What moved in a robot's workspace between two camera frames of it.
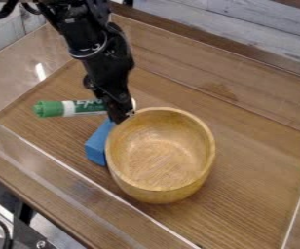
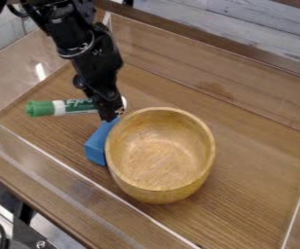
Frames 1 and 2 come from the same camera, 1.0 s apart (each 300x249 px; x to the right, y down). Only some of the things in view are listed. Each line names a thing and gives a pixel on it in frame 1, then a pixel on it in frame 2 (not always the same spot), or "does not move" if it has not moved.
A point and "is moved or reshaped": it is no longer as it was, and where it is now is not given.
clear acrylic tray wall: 76,194 does not move
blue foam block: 96,142 does not move
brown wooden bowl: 159,153 does not move
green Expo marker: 71,108 is moved or reshaped
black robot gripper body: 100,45 to 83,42
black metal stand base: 26,237 does not move
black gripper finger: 100,93 to 79,83
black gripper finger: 118,110 to 108,108
